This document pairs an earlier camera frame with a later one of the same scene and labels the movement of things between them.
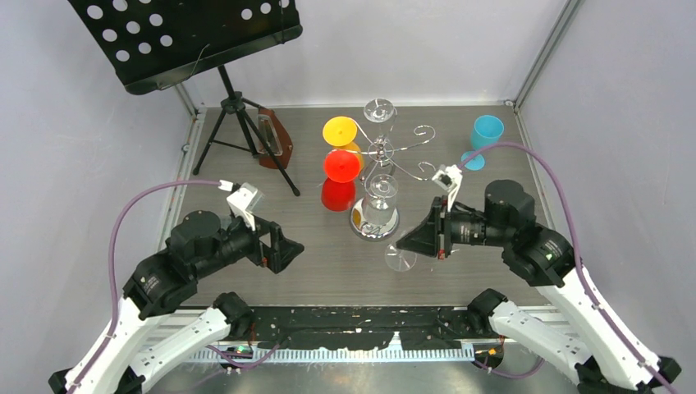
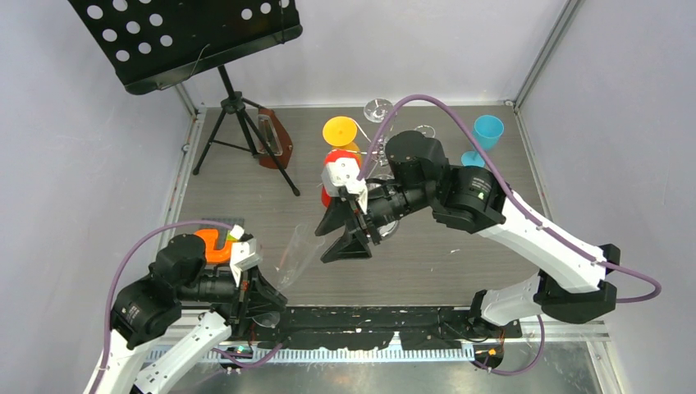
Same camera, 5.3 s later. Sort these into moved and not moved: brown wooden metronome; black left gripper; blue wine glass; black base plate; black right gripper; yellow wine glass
Moved: black left gripper; black right gripper
Not moved: blue wine glass; black base plate; brown wooden metronome; yellow wine glass
